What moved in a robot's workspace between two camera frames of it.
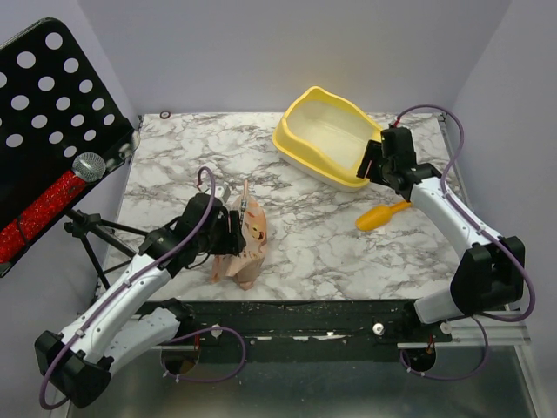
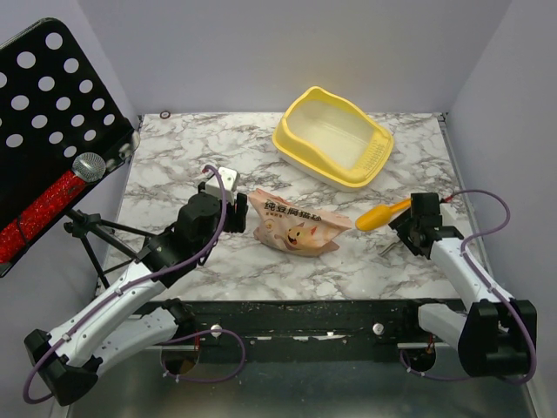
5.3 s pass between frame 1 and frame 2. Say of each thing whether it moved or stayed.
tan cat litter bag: moved
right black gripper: moved
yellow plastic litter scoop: stayed
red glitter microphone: stayed
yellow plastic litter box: stayed
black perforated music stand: stayed
